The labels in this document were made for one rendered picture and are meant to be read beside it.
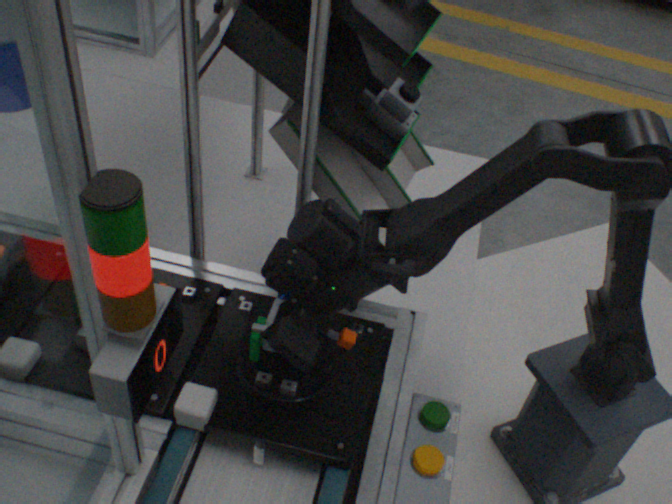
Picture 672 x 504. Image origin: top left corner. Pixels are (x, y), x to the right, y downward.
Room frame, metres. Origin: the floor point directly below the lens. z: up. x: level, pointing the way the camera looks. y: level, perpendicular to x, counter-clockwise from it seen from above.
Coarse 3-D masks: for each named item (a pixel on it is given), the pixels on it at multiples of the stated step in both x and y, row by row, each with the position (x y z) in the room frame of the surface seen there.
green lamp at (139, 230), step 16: (128, 208) 0.41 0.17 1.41; (144, 208) 0.43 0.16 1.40; (96, 224) 0.40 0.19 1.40; (112, 224) 0.40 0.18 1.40; (128, 224) 0.41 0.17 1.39; (144, 224) 0.42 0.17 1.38; (96, 240) 0.40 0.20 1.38; (112, 240) 0.40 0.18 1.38; (128, 240) 0.40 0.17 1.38; (144, 240) 0.42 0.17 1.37; (112, 256) 0.40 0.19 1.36
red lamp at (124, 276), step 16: (96, 256) 0.40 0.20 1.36; (128, 256) 0.40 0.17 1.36; (144, 256) 0.42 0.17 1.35; (96, 272) 0.40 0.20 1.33; (112, 272) 0.40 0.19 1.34; (128, 272) 0.40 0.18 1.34; (144, 272) 0.41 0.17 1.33; (112, 288) 0.40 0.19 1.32; (128, 288) 0.40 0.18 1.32; (144, 288) 0.41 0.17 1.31
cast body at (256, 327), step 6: (276, 300) 0.62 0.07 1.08; (282, 300) 0.62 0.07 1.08; (288, 300) 0.61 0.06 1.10; (276, 306) 0.61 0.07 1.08; (282, 306) 0.60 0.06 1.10; (288, 306) 0.60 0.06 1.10; (294, 306) 0.60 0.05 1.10; (270, 312) 0.60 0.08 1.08; (276, 312) 0.60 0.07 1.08; (288, 312) 0.59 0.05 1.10; (294, 312) 0.59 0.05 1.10; (270, 318) 0.59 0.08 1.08; (252, 324) 0.60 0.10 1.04; (258, 324) 0.61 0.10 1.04; (252, 330) 0.60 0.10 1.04; (258, 330) 0.60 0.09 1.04; (264, 342) 0.58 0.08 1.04; (264, 348) 0.58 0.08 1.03; (270, 348) 0.58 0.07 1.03
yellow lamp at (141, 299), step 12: (108, 300) 0.40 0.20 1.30; (120, 300) 0.40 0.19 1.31; (132, 300) 0.40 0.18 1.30; (144, 300) 0.41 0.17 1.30; (108, 312) 0.40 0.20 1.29; (120, 312) 0.40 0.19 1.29; (132, 312) 0.40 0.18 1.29; (144, 312) 0.41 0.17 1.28; (108, 324) 0.40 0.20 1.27; (120, 324) 0.40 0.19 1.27; (132, 324) 0.40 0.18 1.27; (144, 324) 0.41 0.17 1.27
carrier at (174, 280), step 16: (160, 272) 0.74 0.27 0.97; (208, 288) 0.72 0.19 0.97; (192, 304) 0.68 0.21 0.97; (208, 304) 0.69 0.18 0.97; (192, 320) 0.65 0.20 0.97; (208, 320) 0.66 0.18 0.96; (192, 336) 0.62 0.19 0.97; (176, 352) 0.59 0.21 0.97; (192, 352) 0.60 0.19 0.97; (176, 368) 0.57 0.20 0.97; (160, 384) 0.54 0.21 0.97; (176, 384) 0.54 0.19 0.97; (160, 400) 0.51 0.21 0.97; (160, 416) 0.49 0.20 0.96
